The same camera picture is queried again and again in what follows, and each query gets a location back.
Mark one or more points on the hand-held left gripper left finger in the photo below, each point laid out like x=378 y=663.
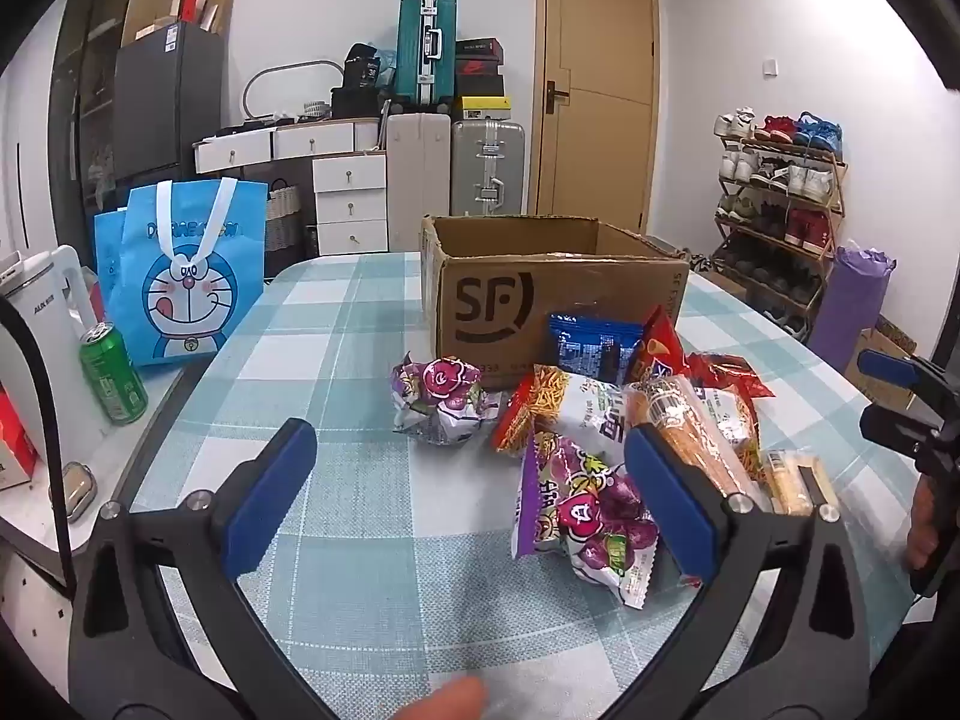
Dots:
x=270 y=499

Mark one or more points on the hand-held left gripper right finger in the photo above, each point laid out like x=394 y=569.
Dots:
x=667 y=499

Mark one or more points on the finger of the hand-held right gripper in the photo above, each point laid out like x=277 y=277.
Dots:
x=885 y=369
x=896 y=427

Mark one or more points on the large red cookie packet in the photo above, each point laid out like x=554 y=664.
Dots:
x=739 y=375

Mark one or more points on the red chips packet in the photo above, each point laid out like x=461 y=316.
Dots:
x=656 y=352

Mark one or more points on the brown cardboard box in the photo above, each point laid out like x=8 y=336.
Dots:
x=487 y=307

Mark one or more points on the person's right hand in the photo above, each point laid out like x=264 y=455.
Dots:
x=919 y=532

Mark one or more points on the person's left hand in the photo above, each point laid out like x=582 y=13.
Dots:
x=442 y=699

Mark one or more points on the printed floor carton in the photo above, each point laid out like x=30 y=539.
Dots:
x=877 y=382

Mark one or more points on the purple rolled mat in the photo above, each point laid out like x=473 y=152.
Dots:
x=847 y=307

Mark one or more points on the purple grape candy packet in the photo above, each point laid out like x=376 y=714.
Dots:
x=442 y=390
x=570 y=510

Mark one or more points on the pale biscuit packet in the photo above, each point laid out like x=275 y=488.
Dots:
x=787 y=476

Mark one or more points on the white orange noodle snack packet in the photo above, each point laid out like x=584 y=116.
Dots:
x=570 y=405

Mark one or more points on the blue cookie packet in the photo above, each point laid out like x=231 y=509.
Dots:
x=581 y=345

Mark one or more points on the shoe rack with shoes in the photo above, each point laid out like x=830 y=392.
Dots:
x=780 y=225

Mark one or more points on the plain brown floor carton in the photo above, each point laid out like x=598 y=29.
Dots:
x=724 y=285

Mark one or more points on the beige earbuds case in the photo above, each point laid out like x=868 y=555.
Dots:
x=77 y=491

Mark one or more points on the green drink can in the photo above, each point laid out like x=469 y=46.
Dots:
x=112 y=375

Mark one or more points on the blue cartoon tote bag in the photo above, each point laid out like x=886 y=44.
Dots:
x=187 y=277

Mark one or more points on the red white box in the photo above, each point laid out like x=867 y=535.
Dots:
x=15 y=442

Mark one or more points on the white electric kettle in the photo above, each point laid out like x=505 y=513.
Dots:
x=52 y=330

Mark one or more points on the woven laundry basket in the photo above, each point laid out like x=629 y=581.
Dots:
x=283 y=217

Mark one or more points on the white drawer cabinet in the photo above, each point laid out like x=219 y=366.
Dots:
x=349 y=202

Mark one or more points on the beige suitcase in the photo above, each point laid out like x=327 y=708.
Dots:
x=416 y=180

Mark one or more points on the silver suitcase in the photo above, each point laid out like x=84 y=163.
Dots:
x=484 y=165

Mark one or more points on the small white basket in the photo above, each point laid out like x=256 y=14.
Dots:
x=315 y=111

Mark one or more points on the dark grey fridge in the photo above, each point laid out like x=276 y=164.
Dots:
x=165 y=97

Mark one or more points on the wooden door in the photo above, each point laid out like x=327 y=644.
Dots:
x=600 y=52

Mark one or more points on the yellow black shoe box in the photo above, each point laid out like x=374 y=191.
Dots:
x=485 y=108

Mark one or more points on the small black printed box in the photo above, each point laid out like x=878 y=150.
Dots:
x=364 y=67

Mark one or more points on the dark shelf unit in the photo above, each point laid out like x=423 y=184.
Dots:
x=90 y=90

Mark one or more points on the teal suitcase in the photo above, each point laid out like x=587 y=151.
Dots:
x=416 y=52

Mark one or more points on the red black shoe box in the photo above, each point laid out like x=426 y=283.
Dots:
x=478 y=67

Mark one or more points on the tall brown carton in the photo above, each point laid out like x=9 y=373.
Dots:
x=220 y=7

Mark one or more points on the oval metal frame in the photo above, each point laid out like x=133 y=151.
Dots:
x=292 y=64

